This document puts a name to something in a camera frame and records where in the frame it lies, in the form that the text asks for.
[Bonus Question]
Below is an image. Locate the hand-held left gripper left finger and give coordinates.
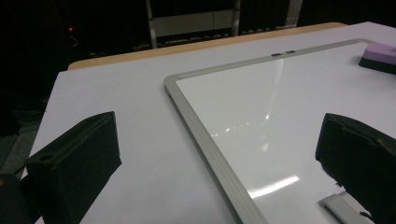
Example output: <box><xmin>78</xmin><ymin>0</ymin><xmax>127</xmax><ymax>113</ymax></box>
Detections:
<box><xmin>24</xmin><ymin>110</ymin><xmax>123</xmax><ymax>224</ymax></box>

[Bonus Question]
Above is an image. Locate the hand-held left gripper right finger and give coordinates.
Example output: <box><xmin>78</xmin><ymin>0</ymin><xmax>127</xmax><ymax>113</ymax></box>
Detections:
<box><xmin>314</xmin><ymin>112</ymin><xmax>396</xmax><ymax>224</ymax></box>

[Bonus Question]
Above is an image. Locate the purple and black eraser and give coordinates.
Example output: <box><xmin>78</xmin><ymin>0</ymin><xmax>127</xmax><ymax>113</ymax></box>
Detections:
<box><xmin>358</xmin><ymin>41</ymin><xmax>396</xmax><ymax>76</ymax></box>

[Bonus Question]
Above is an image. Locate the silver framed whiteboard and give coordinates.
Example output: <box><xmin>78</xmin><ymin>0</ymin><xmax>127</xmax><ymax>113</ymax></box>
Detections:
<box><xmin>163</xmin><ymin>37</ymin><xmax>396</xmax><ymax>224</ymax></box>

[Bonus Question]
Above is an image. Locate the power strip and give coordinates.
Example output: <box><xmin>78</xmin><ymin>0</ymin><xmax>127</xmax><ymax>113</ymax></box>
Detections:
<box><xmin>242</xmin><ymin>26</ymin><xmax>283</xmax><ymax>35</ymax></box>

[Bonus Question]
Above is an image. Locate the white metal stand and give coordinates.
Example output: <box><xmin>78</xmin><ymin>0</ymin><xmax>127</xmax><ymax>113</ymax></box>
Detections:
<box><xmin>144</xmin><ymin>0</ymin><xmax>243</xmax><ymax>49</ymax></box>

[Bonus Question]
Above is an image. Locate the white post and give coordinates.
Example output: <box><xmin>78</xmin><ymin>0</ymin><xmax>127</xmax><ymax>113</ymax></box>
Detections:
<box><xmin>284</xmin><ymin>0</ymin><xmax>304</xmax><ymax>30</ymax></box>

